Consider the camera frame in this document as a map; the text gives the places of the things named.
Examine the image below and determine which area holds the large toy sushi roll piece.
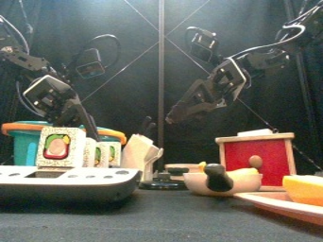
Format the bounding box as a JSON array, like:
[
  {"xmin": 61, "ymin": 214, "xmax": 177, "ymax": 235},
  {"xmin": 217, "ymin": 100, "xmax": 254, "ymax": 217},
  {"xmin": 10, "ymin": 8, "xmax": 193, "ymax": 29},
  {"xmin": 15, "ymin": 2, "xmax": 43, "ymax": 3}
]
[{"xmin": 35, "ymin": 126, "xmax": 89, "ymax": 168}]

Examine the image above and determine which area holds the teal basket with orange rim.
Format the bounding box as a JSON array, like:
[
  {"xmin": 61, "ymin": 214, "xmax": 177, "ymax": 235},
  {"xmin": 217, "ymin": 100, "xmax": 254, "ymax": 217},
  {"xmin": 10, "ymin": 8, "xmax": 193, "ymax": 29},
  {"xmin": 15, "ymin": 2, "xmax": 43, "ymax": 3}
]
[{"xmin": 0, "ymin": 120, "xmax": 127, "ymax": 167}]

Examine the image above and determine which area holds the grey plastic tray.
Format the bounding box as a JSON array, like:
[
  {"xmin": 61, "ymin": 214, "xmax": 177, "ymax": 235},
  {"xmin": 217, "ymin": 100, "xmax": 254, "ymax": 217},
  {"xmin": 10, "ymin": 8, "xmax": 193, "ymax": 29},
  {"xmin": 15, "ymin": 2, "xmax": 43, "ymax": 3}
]
[{"xmin": 0, "ymin": 164, "xmax": 145, "ymax": 203}]

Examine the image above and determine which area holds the red wooden box with knob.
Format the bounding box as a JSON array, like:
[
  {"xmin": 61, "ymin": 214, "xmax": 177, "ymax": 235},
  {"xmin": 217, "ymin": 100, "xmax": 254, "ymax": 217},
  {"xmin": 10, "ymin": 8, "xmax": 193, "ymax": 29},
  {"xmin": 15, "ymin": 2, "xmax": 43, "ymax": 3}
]
[{"xmin": 215, "ymin": 131, "xmax": 298, "ymax": 191}]

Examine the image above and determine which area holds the black round base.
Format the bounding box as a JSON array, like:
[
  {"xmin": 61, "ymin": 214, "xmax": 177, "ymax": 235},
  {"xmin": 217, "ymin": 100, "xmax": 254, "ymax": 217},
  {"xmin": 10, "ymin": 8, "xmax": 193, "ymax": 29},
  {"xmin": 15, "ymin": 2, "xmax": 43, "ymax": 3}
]
[{"xmin": 138, "ymin": 171, "xmax": 190, "ymax": 191}]

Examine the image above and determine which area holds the yellow toy banana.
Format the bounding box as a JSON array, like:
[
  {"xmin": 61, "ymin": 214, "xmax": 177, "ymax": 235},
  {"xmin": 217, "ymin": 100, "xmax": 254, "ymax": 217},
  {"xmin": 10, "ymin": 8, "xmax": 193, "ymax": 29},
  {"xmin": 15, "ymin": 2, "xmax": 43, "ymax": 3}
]
[{"xmin": 197, "ymin": 161, "xmax": 262, "ymax": 178}]

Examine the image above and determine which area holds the white bowl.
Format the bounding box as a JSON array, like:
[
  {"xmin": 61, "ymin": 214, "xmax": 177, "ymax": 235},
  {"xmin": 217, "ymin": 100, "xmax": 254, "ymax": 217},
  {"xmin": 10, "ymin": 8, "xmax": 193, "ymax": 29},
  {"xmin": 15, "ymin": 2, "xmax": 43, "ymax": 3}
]
[{"xmin": 183, "ymin": 171, "xmax": 265, "ymax": 198}]

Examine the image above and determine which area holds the orange toy cheese wedge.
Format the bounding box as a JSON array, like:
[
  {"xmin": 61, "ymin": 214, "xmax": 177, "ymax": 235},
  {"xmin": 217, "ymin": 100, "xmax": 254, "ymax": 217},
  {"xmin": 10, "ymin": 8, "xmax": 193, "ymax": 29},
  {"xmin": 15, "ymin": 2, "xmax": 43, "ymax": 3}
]
[{"xmin": 282, "ymin": 174, "xmax": 323, "ymax": 207}]

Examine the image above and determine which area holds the black metal frame pole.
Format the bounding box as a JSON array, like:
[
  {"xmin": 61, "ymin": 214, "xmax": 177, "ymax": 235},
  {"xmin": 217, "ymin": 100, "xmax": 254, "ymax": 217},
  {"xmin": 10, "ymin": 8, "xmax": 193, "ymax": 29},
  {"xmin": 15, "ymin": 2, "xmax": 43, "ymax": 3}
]
[{"xmin": 157, "ymin": 0, "xmax": 167, "ymax": 173}]

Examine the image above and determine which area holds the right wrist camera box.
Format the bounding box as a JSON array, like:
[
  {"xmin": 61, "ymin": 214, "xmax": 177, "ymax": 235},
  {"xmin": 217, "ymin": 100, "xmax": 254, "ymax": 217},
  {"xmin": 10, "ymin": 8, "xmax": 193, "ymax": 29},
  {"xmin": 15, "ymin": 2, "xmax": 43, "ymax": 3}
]
[{"xmin": 187, "ymin": 29, "xmax": 219, "ymax": 63}]

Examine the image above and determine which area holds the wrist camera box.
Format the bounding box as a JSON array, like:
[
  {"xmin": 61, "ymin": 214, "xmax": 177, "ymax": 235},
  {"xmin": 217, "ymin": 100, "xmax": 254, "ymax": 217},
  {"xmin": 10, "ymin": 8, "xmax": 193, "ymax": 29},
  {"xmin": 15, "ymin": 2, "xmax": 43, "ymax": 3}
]
[
  {"xmin": 75, "ymin": 47, "xmax": 107, "ymax": 80},
  {"xmin": 187, "ymin": 29, "xmax": 219, "ymax": 63}
]

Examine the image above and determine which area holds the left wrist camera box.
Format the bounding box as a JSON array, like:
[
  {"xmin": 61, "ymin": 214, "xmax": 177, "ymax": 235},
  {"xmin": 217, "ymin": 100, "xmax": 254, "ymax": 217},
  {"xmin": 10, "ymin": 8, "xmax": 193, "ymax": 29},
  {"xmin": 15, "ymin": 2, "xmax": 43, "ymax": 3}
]
[{"xmin": 75, "ymin": 47, "xmax": 107, "ymax": 80}]

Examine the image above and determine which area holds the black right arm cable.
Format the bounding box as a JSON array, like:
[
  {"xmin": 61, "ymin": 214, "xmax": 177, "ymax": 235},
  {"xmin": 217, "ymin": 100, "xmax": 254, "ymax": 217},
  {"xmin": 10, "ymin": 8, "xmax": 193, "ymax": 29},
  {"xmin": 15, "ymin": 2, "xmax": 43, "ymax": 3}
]
[{"xmin": 229, "ymin": 24, "xmax": 308, "ymax": 61}]

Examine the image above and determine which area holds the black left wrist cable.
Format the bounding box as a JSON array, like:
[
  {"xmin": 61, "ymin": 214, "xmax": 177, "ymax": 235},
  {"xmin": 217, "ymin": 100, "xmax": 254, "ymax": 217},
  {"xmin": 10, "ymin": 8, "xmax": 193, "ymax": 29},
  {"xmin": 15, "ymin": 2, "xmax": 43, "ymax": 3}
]
[{"xmin": 81, "ymin": 33, "xmax": 123, "ymax": 69}]

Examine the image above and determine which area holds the black toy handle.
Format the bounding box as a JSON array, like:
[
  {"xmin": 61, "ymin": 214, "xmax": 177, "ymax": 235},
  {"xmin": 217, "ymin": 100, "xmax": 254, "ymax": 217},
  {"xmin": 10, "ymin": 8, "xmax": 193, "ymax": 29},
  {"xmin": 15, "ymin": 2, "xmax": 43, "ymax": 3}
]
[{"xmin": 203, "ymin": 163, "xmax": 235, "ymax": 193}]

